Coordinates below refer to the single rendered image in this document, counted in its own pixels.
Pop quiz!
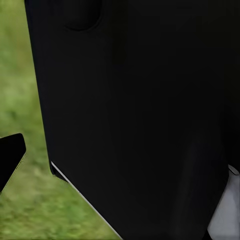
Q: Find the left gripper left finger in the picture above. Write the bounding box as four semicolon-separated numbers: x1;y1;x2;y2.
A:
0;133;26;193

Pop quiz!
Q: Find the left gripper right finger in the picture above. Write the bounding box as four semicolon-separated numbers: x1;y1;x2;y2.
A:
224;133;240;173

